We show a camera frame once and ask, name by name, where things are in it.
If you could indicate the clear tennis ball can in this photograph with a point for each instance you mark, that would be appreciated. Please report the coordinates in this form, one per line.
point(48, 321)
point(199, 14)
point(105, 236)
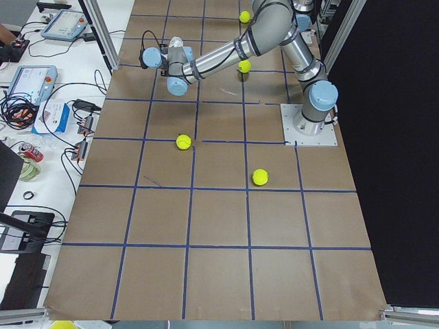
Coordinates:
point(176, 42)

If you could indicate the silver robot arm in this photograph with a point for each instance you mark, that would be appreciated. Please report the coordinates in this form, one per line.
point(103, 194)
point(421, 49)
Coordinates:
point(320, 95)
point(270, 24)

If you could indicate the tennis ball left near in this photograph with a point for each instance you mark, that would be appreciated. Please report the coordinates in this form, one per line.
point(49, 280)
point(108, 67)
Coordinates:
point(260, 177)

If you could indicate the tennis ball left far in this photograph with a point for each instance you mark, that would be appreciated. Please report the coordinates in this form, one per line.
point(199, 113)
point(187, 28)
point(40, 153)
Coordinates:
point(183, 142)

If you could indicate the tennis ball centre near bases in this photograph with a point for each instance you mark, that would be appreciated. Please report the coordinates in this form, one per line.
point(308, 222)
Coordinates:
point(244, 66)

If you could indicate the tennis ball right side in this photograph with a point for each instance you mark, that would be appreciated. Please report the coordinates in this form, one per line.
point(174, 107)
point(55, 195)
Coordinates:
point(244, 17)

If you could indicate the black power adapter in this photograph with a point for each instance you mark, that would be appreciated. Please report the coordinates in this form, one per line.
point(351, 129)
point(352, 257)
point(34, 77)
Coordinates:
point(87, 106)

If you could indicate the blue white box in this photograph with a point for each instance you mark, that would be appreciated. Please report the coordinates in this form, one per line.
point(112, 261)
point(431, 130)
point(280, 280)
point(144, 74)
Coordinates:
point(52, 116)

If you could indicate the red can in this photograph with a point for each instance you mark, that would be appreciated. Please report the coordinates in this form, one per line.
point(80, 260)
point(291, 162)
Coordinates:
point(31, 152)

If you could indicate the green tape roll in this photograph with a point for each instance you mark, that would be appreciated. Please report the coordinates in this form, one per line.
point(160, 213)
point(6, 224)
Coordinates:
point(30, 169)

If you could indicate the teach pendant near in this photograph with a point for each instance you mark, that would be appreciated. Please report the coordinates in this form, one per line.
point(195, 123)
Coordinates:
point(33, 82)

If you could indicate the teach pendant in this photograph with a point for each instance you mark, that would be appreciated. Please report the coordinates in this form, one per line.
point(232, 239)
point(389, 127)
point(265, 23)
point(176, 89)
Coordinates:
point(66, 25)
point(33, 82)

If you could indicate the teach pendant far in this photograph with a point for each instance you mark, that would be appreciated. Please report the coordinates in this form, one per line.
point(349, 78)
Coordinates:
point(66, 25)

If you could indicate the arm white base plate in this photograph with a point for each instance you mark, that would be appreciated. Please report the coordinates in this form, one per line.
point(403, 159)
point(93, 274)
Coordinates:
point(298, 131)

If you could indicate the aluminium frame post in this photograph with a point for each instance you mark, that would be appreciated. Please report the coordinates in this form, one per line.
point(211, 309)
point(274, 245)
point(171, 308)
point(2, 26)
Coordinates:
point(100, 31)

